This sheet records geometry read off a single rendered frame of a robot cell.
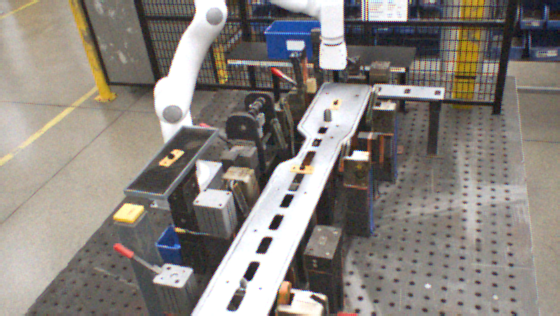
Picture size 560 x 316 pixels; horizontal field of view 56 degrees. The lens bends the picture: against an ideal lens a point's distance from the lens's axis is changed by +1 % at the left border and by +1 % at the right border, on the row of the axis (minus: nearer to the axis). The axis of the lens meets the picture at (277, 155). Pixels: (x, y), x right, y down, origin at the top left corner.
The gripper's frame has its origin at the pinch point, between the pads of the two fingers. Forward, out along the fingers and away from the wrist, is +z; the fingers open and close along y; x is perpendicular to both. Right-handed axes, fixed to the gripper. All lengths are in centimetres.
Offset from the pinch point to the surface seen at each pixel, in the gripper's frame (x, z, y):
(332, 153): -35.1, 11.8, 7.8
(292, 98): -2.8, 9.0, -17.4
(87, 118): 121, 113, -252
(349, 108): -2.4, 11.8, 6.4
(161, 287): -109, 7, -18
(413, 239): -40, 42, 38
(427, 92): 15.4, 11.7, 34.7
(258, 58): 35, 9, -47
